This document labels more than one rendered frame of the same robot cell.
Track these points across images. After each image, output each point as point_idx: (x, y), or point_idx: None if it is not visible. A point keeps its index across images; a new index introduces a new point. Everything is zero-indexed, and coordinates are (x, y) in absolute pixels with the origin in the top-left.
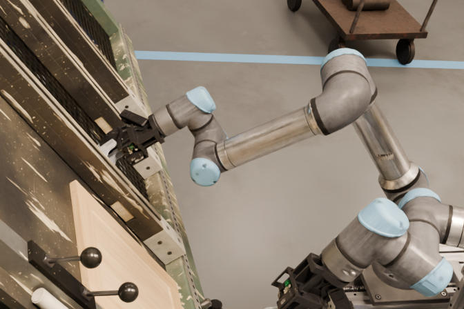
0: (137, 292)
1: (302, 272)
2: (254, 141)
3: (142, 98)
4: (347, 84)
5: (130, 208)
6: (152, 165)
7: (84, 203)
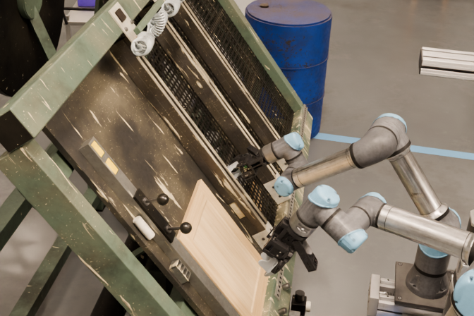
0: (189, 228)
1: (277, 227)
2: (314, 167)
3: None
4: (375, 134)
5: (242, 209)
6: None
7: (202, 192)
